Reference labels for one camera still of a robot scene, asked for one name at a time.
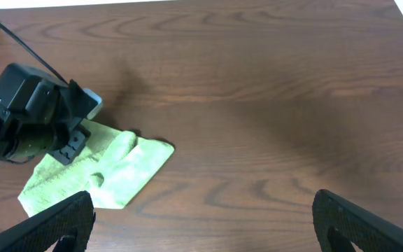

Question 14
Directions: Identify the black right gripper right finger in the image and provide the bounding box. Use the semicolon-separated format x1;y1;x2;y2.
312;189;403;252

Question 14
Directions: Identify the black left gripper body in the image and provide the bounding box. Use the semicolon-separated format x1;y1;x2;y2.
0;63;92;165

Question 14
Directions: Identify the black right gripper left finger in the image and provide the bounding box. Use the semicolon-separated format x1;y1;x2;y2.
0;191;96;252

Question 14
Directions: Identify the light green microfiber cloth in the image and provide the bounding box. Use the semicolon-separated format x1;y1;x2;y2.
18;120;174;216

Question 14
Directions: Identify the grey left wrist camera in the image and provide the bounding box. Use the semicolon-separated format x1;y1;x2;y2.
83;88;103;120

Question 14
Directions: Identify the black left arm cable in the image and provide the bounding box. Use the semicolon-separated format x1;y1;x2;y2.
0;7;70;86

